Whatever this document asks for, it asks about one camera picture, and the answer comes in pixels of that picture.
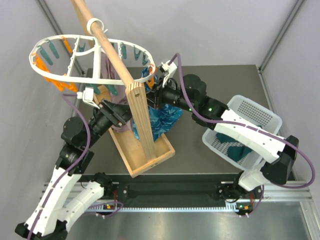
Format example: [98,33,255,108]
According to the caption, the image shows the dark teal sock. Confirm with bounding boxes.
[227,146,252,162]
[216,132,239,145]

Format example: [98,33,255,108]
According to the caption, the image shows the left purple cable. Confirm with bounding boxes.
[26,92,91,240]

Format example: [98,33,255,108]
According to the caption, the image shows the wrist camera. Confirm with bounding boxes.
[158,60,178,88]
[76,86,99,109]

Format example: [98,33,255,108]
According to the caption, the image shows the blue patterned cloth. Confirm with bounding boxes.
[132,67,183,142]

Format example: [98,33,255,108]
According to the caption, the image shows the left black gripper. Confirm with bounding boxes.
[83,98,141,148]

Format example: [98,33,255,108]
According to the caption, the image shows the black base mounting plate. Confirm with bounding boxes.
[62,174,263,203]

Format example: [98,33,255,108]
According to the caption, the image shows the purple cable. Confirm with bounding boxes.
[169,52,316,218]
[26,92,91,240]

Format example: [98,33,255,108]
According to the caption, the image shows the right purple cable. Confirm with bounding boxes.
[169,52,316,218]

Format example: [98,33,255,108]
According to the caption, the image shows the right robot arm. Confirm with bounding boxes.
[147,74,299,198]

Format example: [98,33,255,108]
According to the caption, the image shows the wooden rod stand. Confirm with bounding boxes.
[72,0,175,178]

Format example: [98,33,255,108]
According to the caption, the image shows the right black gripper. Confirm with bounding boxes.
[138,76,196,114]

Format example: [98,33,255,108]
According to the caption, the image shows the white perforated plastic basket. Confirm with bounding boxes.
[202,95,285,171]

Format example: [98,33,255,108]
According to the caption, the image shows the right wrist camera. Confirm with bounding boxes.
[158,60,178,88]

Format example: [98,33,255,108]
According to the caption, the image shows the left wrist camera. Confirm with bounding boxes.
[76,86,99,109]

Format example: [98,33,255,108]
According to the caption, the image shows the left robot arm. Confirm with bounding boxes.
[14,100,132,240]

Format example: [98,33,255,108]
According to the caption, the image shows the lilac cloth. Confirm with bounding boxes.
[100,53,133,133]

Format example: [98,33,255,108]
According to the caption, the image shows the white round clip hanger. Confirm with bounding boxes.
[29,34,157,92]

